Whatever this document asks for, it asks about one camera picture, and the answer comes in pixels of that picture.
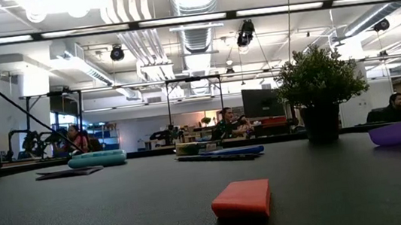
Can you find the red rectangular eraser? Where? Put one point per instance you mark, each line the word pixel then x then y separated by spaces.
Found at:
pixel 242 198

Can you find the dark notebook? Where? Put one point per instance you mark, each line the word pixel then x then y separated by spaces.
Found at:
pixel 69 173

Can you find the black background robot arm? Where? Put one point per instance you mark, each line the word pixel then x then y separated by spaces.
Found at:
pixel 33 143
pixel 167 134

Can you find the small background plant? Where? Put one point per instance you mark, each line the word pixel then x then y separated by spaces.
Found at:
pixel 206 120

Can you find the person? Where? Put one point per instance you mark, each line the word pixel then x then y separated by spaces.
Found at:
pixel 75 140
pixel 393 111
pixel 226 126

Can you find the yellow green crayon box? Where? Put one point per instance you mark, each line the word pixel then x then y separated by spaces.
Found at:
pixel 189 148

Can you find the black monitor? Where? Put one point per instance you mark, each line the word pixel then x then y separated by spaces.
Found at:
pixel 261 101

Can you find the red box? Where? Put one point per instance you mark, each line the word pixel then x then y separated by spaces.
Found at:
pixel 272 121

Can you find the blue storage shelf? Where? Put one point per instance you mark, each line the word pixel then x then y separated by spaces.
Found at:
pixel 109 140

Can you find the black overhead light bar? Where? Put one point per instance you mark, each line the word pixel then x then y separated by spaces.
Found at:
pixel 134 25

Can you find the teal calculator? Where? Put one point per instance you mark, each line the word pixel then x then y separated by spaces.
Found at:
pixel 96 160

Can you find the potted green artificial plant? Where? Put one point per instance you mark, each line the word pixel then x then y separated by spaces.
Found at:
pixel 318 80

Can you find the black metal rig frame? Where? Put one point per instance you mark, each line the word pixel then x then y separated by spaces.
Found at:
pixel 168 104
pixel 29 124

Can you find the black aluminium table frame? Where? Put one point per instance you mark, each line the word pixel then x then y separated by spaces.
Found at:
pixel 148 153

